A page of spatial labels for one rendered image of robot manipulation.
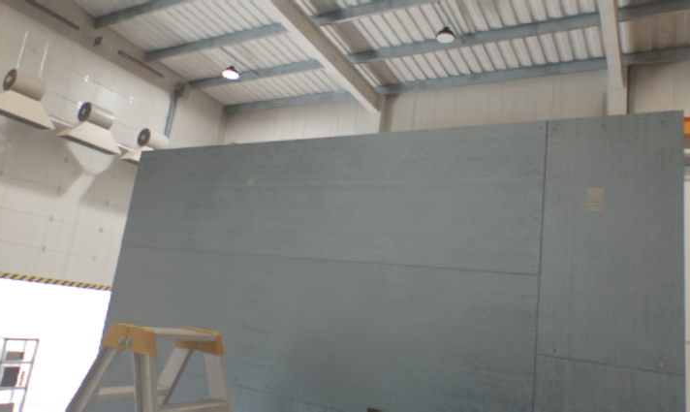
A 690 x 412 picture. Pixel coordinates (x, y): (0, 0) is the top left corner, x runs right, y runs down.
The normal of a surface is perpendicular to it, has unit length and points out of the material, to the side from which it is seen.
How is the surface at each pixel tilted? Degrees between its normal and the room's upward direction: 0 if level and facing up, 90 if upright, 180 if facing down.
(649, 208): 90
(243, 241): 90
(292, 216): 90
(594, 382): 90
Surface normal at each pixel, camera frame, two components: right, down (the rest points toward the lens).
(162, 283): -0.51, -0.25
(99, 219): 0.85, 0.00
